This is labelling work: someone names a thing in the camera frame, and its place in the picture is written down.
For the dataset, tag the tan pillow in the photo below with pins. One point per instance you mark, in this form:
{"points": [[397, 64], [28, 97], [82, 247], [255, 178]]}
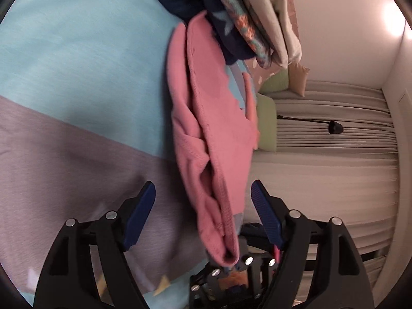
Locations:
{"points": [[297, 78]]}

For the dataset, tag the blue patterned duvet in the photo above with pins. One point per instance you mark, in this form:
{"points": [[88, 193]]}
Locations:
{"points": [[85, 122]]}

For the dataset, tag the grey curtain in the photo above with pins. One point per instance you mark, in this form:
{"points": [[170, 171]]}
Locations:
{"points": [[353, 176]]}

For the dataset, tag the person's right hand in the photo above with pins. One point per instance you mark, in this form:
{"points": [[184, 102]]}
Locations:
{"points": [[235, 278]]}

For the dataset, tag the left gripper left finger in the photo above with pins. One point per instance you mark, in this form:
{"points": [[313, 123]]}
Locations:
{"points": [[67, 278]]}

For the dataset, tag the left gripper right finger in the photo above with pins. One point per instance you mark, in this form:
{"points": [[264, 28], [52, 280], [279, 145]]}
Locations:
{"points": [[339, 279]]}

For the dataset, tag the navy star folded garment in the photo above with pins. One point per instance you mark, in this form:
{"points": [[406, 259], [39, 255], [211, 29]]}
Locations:
{"points": [[232, 44]]}

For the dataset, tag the pink long-sleeve shirt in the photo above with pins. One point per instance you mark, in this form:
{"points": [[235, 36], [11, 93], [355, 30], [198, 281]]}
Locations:
{"points": [[214, 138]]}

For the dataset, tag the green pillow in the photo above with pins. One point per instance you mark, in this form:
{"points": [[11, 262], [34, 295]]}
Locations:
{"points": [[267, 123], [275, 83]]}

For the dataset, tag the salmon folded garment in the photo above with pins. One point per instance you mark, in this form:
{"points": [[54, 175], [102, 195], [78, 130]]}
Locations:
{"points": [[249, 99]]}

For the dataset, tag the black floor lamp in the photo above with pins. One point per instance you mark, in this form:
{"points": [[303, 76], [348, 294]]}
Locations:
{"points": [[334, 128]]}

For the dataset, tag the floral folded garment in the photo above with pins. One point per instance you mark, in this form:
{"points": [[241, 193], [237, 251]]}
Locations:
{"points": [[250, 32]]}

